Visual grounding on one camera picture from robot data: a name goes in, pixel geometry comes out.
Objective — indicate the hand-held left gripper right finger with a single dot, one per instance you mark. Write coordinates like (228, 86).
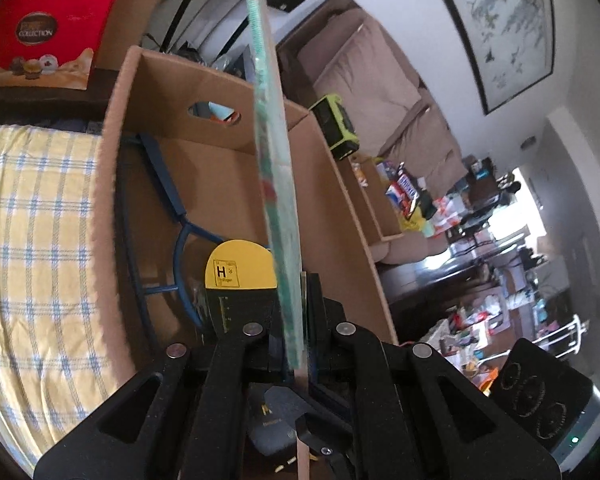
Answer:
(325, 340)

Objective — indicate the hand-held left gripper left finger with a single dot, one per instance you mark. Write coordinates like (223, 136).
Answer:
(250, 360)

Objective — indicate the large cardboard box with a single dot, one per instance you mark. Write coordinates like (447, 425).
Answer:
(220, 180)

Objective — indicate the dark wooden coffee table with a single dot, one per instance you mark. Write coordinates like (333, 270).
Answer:
(430, 290)

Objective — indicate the small cardboard snack box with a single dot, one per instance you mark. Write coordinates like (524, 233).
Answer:
(402, 190)

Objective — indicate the blue plastic hanger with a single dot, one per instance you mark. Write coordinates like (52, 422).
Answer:
(167, 190)

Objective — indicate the green and black speaker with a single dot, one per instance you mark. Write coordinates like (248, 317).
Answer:
(337, 125)

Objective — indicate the yellow plaid tablecloth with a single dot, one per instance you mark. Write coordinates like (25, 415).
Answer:
(35, 240)

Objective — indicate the beige sofa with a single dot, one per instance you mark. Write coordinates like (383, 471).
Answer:
(375, 85)

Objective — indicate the framed bird painting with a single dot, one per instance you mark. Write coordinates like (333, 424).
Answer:
(500, 25)

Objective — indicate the red gift box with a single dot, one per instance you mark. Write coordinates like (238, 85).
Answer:
(55, 35)

